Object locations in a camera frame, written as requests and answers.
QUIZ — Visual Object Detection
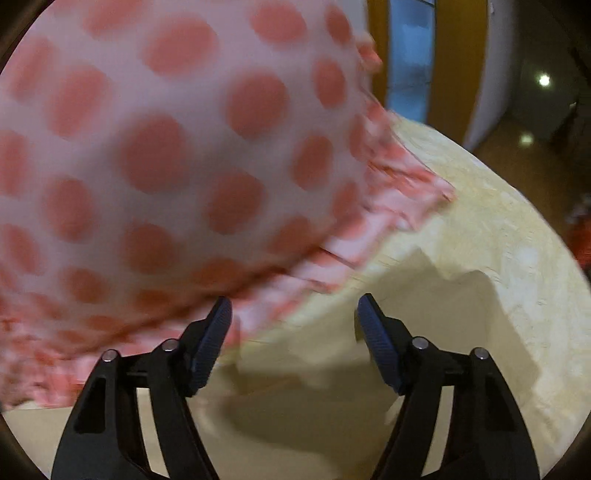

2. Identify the yellow floral bed sheet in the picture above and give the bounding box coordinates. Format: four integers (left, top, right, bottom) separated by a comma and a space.
235, 120, 590, 479

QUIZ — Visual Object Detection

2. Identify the right pink polka-dot pillow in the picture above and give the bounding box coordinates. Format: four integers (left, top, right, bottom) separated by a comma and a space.
1, 1, 454, 408

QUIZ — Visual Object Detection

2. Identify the blue glass window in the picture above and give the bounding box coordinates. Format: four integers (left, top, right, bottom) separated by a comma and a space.
387, 0, 436, 123

